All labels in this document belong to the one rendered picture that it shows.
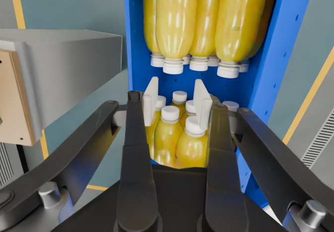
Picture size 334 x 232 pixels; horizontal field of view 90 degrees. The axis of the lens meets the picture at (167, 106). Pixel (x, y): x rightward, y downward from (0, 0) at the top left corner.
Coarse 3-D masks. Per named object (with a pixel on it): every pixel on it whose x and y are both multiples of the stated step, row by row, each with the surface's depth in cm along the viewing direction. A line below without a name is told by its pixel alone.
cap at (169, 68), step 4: (164, 64) 32; (168, 64) 31; (172, 64) 31; (180, 64) 31; (164, 68) 32; (168, 68) 31; (172, 68) 31; (176, 68) 31; (180, 68) 31; (168, 72) 31; (172, 72) 31; (176, 72) 31; (180, 72) 32
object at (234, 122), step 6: (210, 96) 17; (216, 102) 16; (210, 114) 15; (234, 114) 14; (210, 120) 14; (234, 120) 13; (234, 126) 13; (240, 126) 13; (234, 132) 14; (240, 132) 13
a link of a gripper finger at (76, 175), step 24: (96, 120) 11; (72, 144) 9; (96, 144) 10; (48, 168) 7; (72, 168) 8; (96, 168) 10; (0, 192) 6; (24, 192) 6; (72, 192) 8; (0, 216) 5; (24, 216) 6
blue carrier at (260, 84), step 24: (288, 0) 18; (288, 24) 20; (144, 48) 38; (264, 48) 20; (288, 48) 22; (144, 72) 40; (192, 72) 48; (216, 72) 46; (240, 72) 41; (264, 72) 21; (168, 96) 49; (192, 96) 51; (216, 96) 48; (240, 96) 42; (264, 96) 23; (264, 120) 26; (240, 168) 28
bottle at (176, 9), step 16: (160, 0) 26; (176, 0) 25; (192, 0) 26; (160, 16) 27; (176, 16) 26; (192, 16) 27; (160, 32) 28; (176, 32) 27; (192, 32) 28; (160, 48) 30; (176, 48) 28; (176, 64) 31
